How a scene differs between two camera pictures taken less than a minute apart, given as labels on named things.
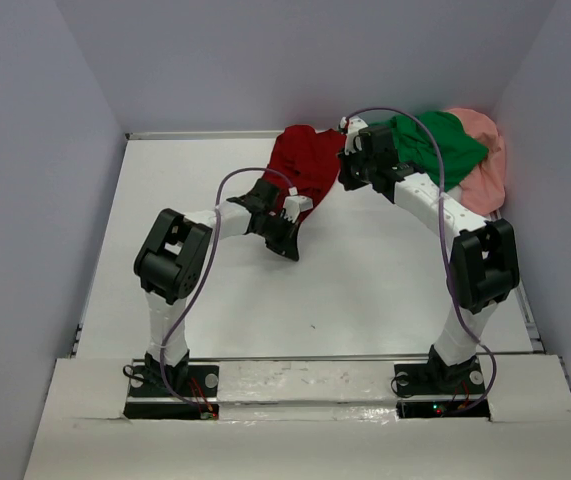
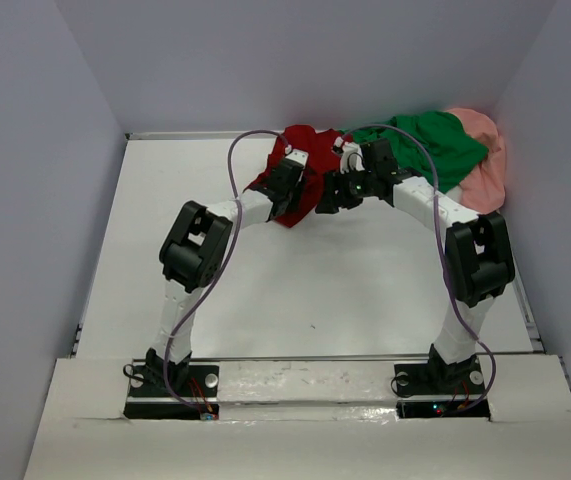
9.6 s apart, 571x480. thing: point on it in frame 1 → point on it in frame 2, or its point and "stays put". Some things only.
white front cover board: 307,420 stays put
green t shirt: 456,145 stays put
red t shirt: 307,161 stays put
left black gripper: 286,245 → 292,207
